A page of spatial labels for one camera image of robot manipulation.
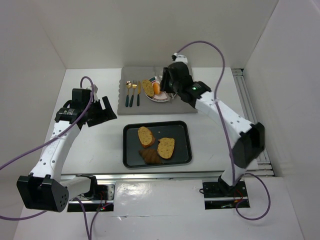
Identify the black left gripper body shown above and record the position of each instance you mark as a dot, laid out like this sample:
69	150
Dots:
94	113

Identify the orange round bun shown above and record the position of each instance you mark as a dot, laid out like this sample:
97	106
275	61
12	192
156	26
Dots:
157	88

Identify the bread slice wedge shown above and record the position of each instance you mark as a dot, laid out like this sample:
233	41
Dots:
148	88

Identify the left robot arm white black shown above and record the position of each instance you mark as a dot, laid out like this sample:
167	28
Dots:
42	188

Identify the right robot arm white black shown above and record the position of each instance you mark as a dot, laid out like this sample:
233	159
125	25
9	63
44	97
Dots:
245	140

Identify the bread slice left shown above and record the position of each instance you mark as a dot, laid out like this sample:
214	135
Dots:
146	137

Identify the bread slice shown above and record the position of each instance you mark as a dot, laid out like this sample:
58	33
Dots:
166	147
146	137

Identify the bread slice lower right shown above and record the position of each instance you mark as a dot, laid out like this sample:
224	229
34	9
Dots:
166	147

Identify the white plate green red rim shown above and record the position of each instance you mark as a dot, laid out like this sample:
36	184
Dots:
163	97

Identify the grey cloth placemat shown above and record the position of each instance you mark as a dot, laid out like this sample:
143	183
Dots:
147	106

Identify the black baking tray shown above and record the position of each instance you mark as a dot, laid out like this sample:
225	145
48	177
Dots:
177	130

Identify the brown chocolate croissant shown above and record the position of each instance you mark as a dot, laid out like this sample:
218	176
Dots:
150	156

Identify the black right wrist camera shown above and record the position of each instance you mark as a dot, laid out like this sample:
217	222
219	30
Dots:
179	70

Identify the gold knife green handle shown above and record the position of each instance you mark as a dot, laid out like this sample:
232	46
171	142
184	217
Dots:
138	93

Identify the gold spoon green handle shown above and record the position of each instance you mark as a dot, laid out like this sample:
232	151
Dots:
128	87

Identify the aluminium rail front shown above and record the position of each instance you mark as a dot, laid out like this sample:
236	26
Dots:
158	176

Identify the aluminium rail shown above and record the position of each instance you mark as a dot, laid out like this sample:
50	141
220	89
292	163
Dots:
158	176
265	168

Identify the aluminium rail right side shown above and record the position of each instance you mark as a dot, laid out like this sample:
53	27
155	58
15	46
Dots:
265	168

